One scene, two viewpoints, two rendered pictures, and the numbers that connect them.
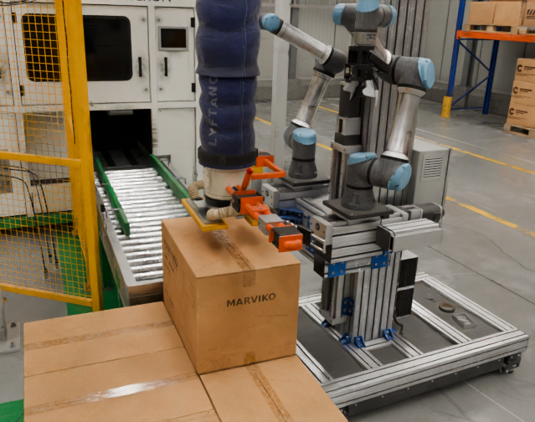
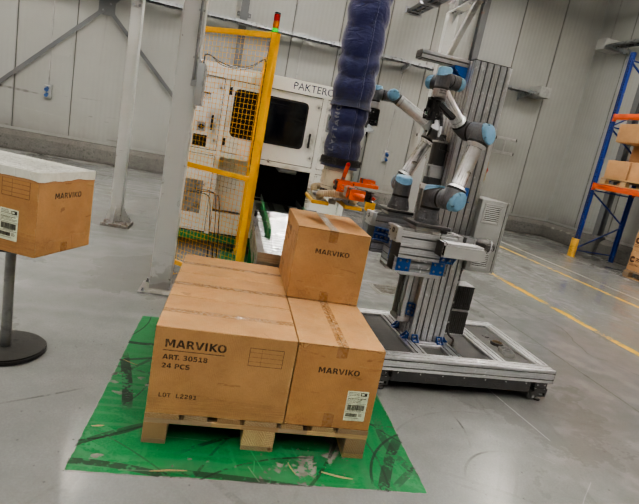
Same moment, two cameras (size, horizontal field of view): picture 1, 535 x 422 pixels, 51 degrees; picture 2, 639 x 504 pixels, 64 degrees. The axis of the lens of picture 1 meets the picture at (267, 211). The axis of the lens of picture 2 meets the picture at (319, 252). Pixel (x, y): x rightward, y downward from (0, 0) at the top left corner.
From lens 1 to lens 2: 1.01 m
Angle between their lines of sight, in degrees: 14
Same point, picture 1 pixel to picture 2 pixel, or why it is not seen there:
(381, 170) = (444, 194)
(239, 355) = (316, 292)
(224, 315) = (312, 258)
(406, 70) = (474, 130)
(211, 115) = (333, 130)
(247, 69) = (361, 104)
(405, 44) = (482, 119)
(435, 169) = (494, 216)
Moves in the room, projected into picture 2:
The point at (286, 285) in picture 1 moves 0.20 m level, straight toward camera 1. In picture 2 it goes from (358, 250) to (350, 256)
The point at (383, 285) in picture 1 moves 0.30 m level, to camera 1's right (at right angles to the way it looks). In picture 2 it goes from (441, 300) to (487, 311)
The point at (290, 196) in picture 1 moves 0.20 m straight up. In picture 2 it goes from (384, 219) to (390, 190)
